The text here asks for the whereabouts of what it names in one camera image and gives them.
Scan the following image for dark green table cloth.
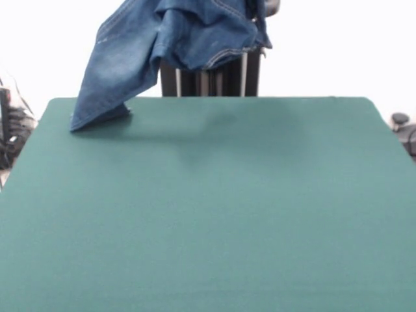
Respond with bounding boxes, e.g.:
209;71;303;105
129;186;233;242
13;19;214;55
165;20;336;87
0;96;416;312

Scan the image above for blue denim jeans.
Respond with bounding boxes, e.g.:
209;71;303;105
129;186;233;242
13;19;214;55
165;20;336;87
70;0;273;133

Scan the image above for black cable bundle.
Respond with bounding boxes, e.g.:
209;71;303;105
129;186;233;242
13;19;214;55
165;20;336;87
0;107;36;170

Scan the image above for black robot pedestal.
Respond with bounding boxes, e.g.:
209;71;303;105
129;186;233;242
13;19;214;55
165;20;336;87
159;0;281;97

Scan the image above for black equipment box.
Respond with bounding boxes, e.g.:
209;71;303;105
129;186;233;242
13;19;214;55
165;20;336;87
0;86;10;144

